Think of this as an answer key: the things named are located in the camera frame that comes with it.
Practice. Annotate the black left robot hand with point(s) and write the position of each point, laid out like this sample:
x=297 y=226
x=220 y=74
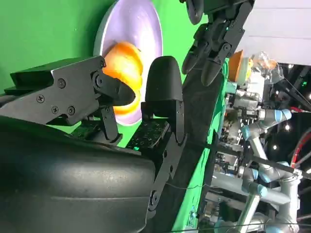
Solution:
x=218 y=41

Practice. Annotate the lilac plate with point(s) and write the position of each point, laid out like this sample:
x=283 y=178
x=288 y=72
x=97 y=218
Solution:
x=136 y=24

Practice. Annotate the clear plastic bag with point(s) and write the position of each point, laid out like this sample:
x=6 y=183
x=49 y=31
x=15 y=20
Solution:
x=264 y=60

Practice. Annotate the green table cloth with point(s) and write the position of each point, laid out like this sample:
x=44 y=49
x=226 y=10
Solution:
x=48 y=29

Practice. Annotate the orange white toy bread roll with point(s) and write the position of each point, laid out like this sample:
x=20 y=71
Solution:
x=124 y=63

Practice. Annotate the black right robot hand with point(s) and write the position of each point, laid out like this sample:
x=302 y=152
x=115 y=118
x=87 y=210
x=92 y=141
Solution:
x=73 y=182

